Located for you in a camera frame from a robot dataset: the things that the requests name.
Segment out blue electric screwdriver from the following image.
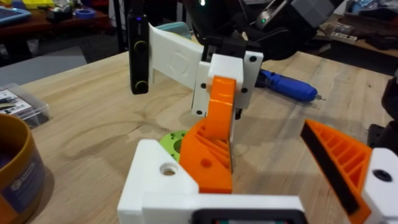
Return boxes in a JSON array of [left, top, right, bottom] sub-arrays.
[[254, 68, 326, 103]]

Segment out blue tape roll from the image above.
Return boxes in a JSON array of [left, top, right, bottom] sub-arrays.
[[74, 8, 96, 19]]

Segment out yellow box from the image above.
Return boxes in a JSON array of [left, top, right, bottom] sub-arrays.
[[21, 0, 55, 9]]

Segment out clear plastic box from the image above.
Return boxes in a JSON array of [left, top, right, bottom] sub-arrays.
[[0, 83, 52, 129]]

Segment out white power strip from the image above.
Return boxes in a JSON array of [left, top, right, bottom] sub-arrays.
[[329, 30, 358, 44]]

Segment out black upright pole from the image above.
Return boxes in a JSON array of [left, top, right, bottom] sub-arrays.
[[112, 0, 129, 54]]

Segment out green disc with holes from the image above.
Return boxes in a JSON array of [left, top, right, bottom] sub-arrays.
[[159, 130, 189, 162]]

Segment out blue tray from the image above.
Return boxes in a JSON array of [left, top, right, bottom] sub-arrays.
[[0, 6, 32, 26]]

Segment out teal soft pouch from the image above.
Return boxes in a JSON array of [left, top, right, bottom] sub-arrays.
[[155, 21, 192, 40]]

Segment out white orange left gripper right finger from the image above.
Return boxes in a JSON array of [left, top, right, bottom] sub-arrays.
[[300, 119, 398, 224]]

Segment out bare white left gripper left finger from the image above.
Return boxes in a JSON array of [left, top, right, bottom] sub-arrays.
[[117, 139, 200, 224]]

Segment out dark wooden side table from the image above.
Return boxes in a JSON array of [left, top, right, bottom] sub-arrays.
[[0, 9, 110, 43]]

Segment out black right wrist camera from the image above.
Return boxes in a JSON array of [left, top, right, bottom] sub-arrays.
[[127, 12, 150, 95]]

